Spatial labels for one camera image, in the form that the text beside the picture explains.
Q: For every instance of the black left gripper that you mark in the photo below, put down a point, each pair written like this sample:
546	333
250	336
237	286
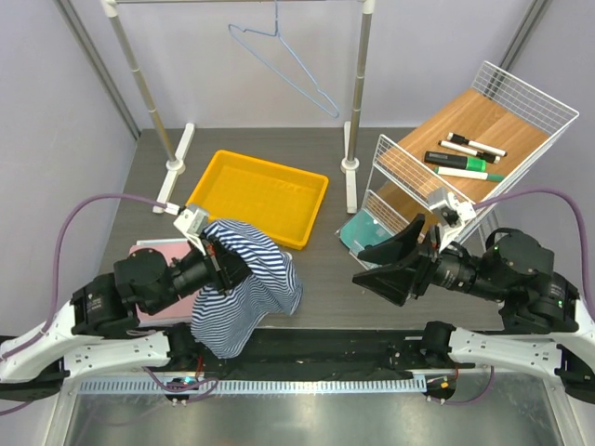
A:
228	269

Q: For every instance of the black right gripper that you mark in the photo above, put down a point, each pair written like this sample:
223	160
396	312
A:
390	282

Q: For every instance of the blue white striped tank top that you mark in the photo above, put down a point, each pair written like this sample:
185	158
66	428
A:
225	322

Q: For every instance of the light blue wire hanger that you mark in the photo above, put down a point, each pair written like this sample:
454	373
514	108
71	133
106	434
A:
270	48

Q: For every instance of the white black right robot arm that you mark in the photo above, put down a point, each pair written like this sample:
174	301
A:
547	331

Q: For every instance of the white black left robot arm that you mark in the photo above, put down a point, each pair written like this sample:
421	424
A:
98	331

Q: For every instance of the pink clipboard with papers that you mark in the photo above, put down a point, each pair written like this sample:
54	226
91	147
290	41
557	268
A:
162	309

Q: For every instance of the yellow plastic tray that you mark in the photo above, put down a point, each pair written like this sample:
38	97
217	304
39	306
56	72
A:
280	200

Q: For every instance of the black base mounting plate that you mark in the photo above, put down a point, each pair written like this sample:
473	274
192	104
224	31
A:
317	355

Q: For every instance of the white marker green cap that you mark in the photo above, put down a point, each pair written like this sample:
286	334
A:
454	172

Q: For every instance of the green black highlighter marker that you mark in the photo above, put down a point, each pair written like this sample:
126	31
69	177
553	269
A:
454	161

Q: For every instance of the metal clothes rack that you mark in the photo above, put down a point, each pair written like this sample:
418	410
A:
166	95

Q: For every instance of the white marker black cap upper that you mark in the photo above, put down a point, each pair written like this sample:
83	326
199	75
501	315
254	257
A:
458	139

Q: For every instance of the white marker black cap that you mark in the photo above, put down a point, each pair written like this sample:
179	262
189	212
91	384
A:
486	156
458	139

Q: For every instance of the white marker black cap lower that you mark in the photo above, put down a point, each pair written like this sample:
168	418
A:
486	156

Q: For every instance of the teal box with handle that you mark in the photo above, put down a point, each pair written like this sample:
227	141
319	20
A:
361	230

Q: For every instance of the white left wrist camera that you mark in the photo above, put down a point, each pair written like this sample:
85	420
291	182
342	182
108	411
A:
190	221

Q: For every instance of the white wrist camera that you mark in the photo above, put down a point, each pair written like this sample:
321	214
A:
453	215
190	221

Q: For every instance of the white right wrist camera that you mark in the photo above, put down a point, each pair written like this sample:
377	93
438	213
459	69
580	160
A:
453	215

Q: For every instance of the white slotted cable duct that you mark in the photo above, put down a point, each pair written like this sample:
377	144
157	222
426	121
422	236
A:
144	385

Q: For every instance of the white wire shelf rack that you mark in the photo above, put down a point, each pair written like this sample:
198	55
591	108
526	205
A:
499	109

